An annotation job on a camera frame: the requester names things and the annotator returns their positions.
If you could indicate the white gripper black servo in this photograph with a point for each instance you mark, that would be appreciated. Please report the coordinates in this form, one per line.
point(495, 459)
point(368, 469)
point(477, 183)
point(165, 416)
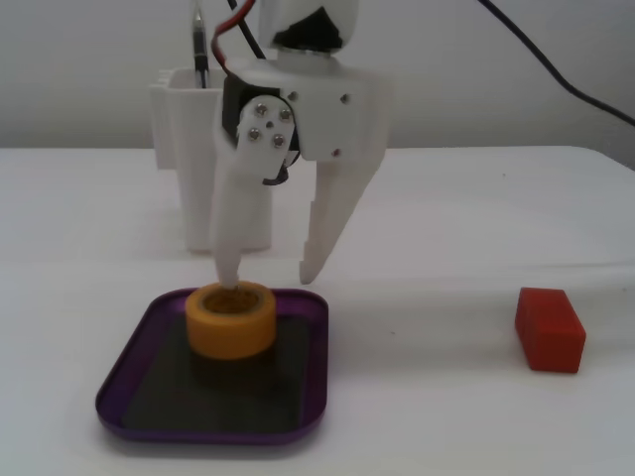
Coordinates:
point(331, 115)

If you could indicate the yellow tape roll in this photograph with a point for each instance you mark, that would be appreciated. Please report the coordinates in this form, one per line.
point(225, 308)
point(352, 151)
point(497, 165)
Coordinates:
point(228, 337)

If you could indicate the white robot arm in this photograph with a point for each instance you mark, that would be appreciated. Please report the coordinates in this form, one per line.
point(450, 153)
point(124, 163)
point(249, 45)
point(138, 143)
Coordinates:
point(278, 20)

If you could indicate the white plastic pen holder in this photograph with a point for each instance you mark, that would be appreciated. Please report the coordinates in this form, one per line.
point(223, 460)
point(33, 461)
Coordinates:
point(191, 149)

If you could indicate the black ballpoint pen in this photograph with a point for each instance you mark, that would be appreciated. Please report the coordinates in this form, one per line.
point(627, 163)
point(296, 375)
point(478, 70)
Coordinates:
point(201, 54)

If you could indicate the purple metal tray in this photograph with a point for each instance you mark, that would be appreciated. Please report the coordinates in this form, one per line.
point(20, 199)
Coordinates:
point(149, 387)

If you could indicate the red rectangular block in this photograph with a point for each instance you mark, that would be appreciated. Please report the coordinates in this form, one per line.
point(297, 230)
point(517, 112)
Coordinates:
point(546, 327)

